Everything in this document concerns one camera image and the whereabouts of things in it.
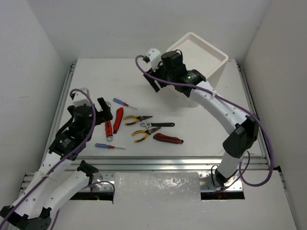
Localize blue screwdriver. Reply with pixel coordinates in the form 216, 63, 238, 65
113, 98, 137, 110
94, 143, 126, 150

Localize white drawer cabinet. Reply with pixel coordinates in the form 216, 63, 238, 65
165, 32, 230, 108

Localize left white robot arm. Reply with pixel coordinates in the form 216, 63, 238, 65
0, 98, 113, 230

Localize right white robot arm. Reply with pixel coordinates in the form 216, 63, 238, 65
143, 48, 259, 186

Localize red adjustable wrench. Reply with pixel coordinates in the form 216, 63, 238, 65
105, 121, 113, 142

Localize red utility knife left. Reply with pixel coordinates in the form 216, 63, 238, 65
113, 107, 124, 134

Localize blue screwdriver front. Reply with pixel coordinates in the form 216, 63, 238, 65
94, 143, 126, 150

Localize yellow pliers upper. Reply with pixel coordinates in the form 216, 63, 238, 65
123, 115, 152, 126

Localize yellow pliers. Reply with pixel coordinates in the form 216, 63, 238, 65
131, 126, 161, 143
123, 115, 152, 126

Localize black adjustable wrench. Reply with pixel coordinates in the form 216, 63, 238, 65
140, 122, 175, 128

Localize yellow pliers lower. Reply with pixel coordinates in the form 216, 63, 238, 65
131, 126, 161, 143

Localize red black utility knife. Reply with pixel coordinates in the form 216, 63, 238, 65
153, 133, 184, 144

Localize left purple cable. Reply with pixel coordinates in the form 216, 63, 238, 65
0, 88, 116, 230

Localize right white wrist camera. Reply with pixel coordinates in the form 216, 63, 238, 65
144, 48, 162, 72

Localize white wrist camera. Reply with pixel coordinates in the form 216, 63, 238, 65
144, 48, 162, 72
71, 91, 90, 107

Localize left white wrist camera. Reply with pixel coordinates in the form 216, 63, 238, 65
71, 91, 90, 107

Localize aluminium table frame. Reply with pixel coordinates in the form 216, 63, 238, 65
18, 61, 287, 201

